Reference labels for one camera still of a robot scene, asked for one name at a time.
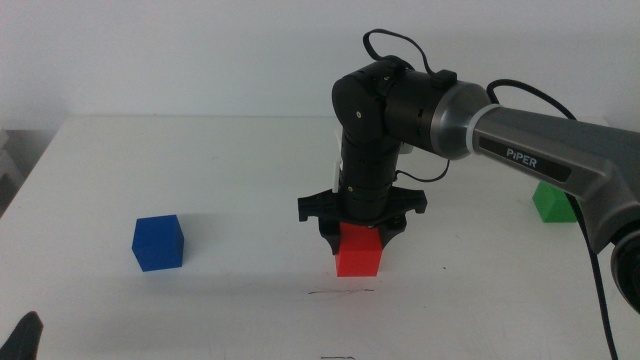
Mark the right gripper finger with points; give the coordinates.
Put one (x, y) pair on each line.
(391, 231)
(330, 235)

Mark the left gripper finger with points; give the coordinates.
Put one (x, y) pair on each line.
(24, 340)

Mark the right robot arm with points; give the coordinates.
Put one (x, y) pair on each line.
(525, 145)

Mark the red cube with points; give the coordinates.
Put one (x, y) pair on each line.
(359, 255)

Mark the green cube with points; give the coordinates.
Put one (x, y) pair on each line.
(550, 207)

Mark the blue cube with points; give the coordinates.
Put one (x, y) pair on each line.
(157, 245)

